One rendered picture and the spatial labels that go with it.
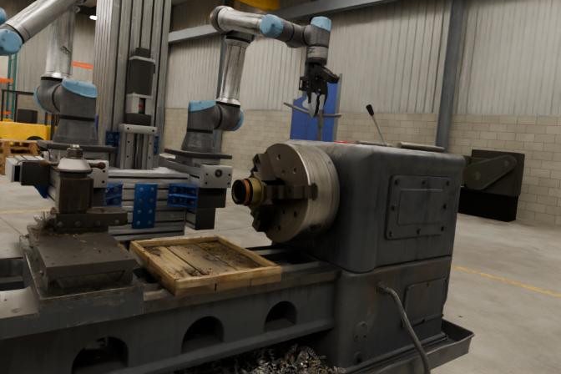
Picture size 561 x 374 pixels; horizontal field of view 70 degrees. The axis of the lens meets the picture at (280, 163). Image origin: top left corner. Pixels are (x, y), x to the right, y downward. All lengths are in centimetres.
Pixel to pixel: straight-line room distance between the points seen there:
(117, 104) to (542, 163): 1011
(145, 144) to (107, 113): 20
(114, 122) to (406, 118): 1083
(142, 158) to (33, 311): 105
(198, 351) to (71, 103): 97
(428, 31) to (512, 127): 354
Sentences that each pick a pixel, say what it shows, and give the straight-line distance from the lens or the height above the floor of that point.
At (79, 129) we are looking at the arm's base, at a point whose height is 121.
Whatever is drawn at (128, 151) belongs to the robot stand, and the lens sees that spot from 176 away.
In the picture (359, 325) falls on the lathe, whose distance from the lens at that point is 137.
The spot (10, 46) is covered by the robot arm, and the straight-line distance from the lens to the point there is 151.
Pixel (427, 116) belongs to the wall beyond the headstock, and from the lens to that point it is 1194.
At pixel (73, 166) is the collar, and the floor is 113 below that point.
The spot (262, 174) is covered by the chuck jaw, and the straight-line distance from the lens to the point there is 126.
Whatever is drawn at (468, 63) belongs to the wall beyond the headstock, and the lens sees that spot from 1187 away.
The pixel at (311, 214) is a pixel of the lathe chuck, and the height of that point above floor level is 104.
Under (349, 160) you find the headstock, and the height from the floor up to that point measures 120.
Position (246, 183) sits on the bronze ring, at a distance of 118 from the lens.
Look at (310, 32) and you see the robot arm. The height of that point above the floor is 165.
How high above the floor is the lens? 124
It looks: 3 degrees down
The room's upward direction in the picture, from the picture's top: 5 degrees clockwise
